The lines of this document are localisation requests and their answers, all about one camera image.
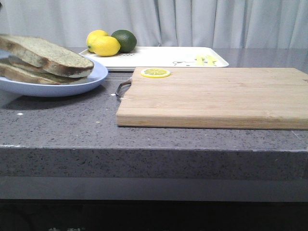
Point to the white rectangular tray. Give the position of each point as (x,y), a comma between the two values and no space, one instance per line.
(156,57)

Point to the right yellow cutlery piece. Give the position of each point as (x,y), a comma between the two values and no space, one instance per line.
(211,60)

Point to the metal cutting board handle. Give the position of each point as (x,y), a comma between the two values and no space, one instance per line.
(120,91)

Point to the yellow lemon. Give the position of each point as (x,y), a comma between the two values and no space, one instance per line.
(92,36)
(106,46)

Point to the left yellow cutlery piece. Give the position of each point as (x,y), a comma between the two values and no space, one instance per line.
(199,60)

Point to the yellow cutlery piece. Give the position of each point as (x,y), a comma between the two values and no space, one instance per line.
(199,60)
(211,60)

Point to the bread slice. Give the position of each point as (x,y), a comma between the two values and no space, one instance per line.
(46,55)
(17,74)

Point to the front yellow lemon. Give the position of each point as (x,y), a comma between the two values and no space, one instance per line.
(106,46)

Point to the blue round plate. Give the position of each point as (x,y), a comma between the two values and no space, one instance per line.
(92,81)

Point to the green lime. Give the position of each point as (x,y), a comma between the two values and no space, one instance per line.
(126,39)

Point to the wooden cutting board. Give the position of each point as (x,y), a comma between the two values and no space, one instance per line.
(248,98)

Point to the lemon slice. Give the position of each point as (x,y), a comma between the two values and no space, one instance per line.
(155,73)

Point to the fried egg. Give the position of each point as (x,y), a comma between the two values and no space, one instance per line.
(17,62)

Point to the white curtain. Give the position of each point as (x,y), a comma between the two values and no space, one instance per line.
(205,23)

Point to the rear yellow lemon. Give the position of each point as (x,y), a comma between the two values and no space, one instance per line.
(92,36)

